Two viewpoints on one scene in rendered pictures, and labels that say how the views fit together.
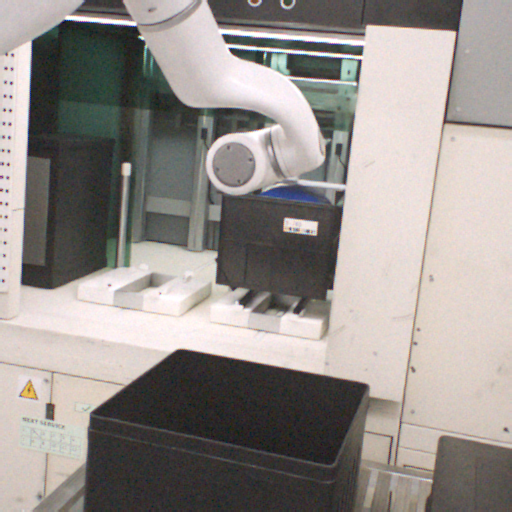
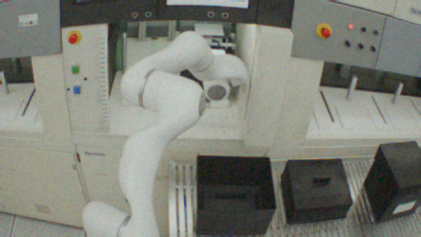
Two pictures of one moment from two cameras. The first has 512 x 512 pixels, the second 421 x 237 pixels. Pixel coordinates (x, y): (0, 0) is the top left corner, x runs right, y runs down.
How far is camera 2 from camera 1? 83 cm
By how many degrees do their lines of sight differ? 33
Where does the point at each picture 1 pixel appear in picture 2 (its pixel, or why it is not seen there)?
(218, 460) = (241, 213)
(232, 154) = (216, 89)
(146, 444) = (218, 213)
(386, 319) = (268, 124)
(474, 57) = (297, 38)
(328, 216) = not seen: hidden behind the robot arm
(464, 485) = (299, 184)
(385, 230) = (269, 97)
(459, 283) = (290, 105)
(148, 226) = not seen: hidden behind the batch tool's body
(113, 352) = not seen: hidden behind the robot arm
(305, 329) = (222, 105)
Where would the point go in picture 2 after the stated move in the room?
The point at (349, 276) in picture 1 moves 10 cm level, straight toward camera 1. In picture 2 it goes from (256, 112) to (261, 129)
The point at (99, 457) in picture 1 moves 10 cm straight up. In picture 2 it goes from (202, 217) to (204, 200)
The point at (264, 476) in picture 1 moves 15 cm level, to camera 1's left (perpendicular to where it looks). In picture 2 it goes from (256, 214) to (214, 223)
